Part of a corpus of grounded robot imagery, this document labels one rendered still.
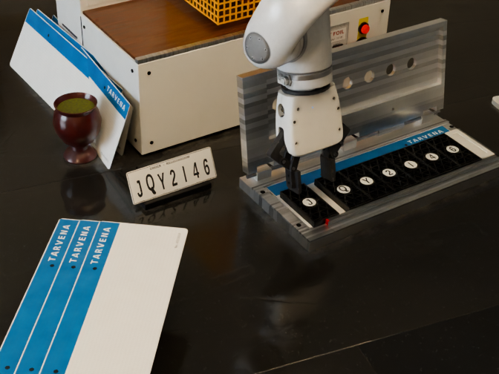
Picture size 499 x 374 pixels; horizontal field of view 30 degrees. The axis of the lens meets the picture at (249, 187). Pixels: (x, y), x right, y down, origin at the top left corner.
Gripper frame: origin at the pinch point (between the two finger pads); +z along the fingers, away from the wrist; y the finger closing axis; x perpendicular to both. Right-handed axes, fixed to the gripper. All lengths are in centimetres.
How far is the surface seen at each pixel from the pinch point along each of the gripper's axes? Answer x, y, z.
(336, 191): 1.3, 5.8, 5.1
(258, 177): 11.8, -2.7, 3.5
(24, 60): 69, -21, -9
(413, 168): 0.0, 21.6, 5.4
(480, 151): -1.7, 35.6, 5.9
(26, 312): -9, -51, 0
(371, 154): 8.5, 19.1, 4.8
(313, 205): 0.0, 0.2, 5.4
